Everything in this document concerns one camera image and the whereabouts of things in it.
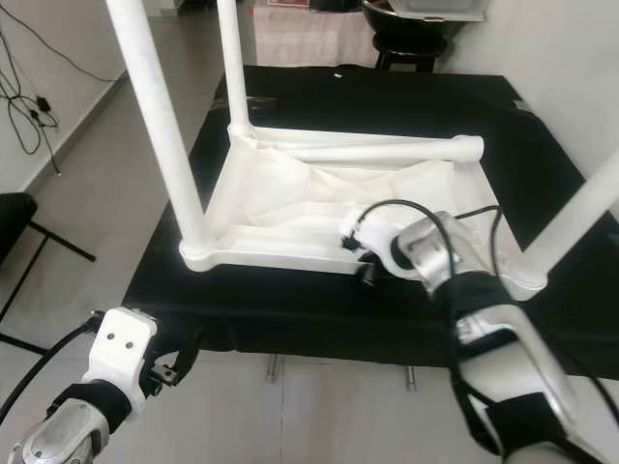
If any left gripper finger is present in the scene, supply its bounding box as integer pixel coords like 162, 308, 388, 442
166, 329, 206, 386

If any black tablecloth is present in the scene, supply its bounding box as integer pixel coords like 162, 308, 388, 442
121, 66, 619, 368

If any glossy dark tape strip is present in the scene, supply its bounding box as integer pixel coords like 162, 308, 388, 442
213, 95, 291, 113

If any pale checkered towel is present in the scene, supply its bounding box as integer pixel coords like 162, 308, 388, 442
251, 8, 378, 69

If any clear plastic storage box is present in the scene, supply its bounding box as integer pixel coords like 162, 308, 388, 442
397, 0, 486, 22

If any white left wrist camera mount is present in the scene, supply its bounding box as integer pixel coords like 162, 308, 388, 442
82, 307, 161, 421

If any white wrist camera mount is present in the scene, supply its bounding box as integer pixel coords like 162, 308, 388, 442
339, 208, 398, 276
82, 307, 161, 421

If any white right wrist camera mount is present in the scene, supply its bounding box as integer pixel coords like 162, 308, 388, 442
339, 208, 398, 276

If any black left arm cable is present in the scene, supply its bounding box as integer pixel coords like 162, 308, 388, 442
0, 319, 103, 417

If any black charger cable bundle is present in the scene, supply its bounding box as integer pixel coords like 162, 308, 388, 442
0, 34, 64, 175

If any thin black wall cable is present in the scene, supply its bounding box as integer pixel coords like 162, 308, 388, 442
0, 5, 127, 83

